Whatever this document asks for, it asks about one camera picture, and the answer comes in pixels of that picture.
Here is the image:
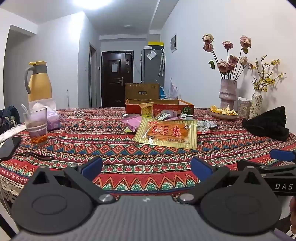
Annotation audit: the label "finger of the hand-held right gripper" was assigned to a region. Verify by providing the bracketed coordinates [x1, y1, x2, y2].
[270, 149, 296, 163]
[237, 159, 296, 178]

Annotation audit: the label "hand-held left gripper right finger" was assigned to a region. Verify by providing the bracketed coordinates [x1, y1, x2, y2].
[177, 156, 273, 205]

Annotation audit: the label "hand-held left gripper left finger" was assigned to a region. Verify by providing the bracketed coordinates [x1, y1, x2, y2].
[24, 156, 116, 205]

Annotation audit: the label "grey white snack packet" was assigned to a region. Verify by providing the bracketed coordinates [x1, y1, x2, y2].
[196, 120, 219, 135]

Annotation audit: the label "large yellow orange snack packet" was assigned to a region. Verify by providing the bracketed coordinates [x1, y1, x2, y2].
[134, 116, 198, 150]

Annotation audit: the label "pink snack packet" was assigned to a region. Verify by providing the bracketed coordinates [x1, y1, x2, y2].
[122, 115, 142, 134]

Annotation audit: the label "orange cardboard box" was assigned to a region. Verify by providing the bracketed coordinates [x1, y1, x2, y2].
[125, 98, 195, 116]

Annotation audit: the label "yellow green snack packet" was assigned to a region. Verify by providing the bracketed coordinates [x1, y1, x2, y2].
[139, 102, 154, 117]

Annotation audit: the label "black cloth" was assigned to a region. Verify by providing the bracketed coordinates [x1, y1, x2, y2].
[242, 106, 290, 142]

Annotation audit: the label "cream plate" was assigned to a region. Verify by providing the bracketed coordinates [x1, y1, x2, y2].
[209, 109, 239, 120]

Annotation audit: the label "white floral vase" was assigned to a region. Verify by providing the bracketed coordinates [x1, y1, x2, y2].
[248, 90, 263, 120]

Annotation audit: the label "clear jar of oats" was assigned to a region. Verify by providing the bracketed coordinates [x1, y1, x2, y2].
[238, 97, 252, 119]

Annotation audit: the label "purple tissue pack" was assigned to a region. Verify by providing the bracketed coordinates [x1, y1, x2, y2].
[29, 100, 62, 131]

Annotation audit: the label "pile of orange peels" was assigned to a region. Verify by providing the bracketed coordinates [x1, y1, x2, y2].
[210, 105, 238, 116]

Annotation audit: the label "glass cup with tea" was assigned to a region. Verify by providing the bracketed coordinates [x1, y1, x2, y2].
[22, 107, 48, 146]

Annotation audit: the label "yellow flower branches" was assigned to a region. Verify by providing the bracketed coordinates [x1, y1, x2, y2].
[251, 55, 286, 92]

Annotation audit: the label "pink ribbed vase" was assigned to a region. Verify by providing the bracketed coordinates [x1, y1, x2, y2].
[219, 79, 237, 110]

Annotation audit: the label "brown wooden chair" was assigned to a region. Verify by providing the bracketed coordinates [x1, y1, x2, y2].
[125, 83, 160, 100]

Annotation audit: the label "black phone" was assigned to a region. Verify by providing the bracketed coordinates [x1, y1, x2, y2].
[0, 136, 22, 161]

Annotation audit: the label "dark entrance door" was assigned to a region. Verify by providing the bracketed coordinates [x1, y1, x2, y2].
[101, 51, 134, 108]

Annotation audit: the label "white cloth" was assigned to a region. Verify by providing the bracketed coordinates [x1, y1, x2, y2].
[0, 124, 25, 143]

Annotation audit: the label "dark jacket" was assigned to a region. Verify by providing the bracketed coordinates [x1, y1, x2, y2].
[0, 105, 21, 135]

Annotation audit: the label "yellow thermos jug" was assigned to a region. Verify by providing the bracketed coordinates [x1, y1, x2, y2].
[24, 61, 53, 102]

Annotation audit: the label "dried pink roses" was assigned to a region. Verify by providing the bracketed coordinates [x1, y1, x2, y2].
[202, 34, 253, 81]

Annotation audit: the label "grey fridge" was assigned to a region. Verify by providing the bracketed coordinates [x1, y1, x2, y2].
[141, 47, 165, 85]

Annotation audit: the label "hanging folded umbrella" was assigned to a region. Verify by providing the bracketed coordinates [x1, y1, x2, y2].
[158, 49, 166, 77]

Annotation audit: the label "black cord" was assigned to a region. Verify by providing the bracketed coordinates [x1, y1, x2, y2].
[17, 152, 55, 161]

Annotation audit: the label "white cable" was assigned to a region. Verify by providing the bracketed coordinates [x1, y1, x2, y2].
[63, 108, 87, 118]

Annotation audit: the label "purple wall decoration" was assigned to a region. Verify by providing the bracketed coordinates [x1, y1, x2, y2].
[170, 77, 181, 99]

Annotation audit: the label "dark doorway frame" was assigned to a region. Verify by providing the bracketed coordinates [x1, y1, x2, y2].
[89, 43, 97, 108]

